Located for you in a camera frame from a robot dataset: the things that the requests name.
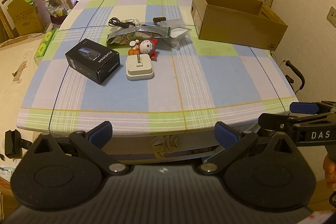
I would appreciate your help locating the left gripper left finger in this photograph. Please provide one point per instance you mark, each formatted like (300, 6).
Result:
(89, 146)

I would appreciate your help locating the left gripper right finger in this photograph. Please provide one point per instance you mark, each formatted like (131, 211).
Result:
(235, 144)

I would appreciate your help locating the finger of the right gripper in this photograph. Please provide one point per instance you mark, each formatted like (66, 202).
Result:
(278, 122)
(312, 107)

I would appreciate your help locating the black shaver box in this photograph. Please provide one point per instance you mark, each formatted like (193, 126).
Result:
(93, 60)

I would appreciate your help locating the white power adapter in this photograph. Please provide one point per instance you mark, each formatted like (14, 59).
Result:
(139, 67)

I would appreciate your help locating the Doraemon toy figure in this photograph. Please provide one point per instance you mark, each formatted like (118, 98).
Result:
(147, 47)

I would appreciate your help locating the silver foil bag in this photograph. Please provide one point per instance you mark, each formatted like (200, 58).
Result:
(125, 35)

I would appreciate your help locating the white pad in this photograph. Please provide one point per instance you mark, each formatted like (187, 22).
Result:
(178, 31)

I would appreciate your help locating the brown cardboard box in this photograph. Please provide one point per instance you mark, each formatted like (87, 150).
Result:
(243, 22)

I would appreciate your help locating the brown hair scrunchie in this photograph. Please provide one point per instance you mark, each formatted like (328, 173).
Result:
(159, 19)

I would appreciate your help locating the person's right hand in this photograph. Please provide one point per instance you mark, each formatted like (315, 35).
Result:
(330, 173)

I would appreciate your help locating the checkered tablecloth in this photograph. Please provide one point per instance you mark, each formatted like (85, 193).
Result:
(193, 87)

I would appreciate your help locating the green tissue pack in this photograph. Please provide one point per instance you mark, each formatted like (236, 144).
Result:
(42, 48)

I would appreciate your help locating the brown cardboard boxes pile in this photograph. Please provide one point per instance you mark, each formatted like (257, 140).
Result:
(25, 17)

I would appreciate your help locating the single wall socket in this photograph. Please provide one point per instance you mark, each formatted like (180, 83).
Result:
(331, 16)

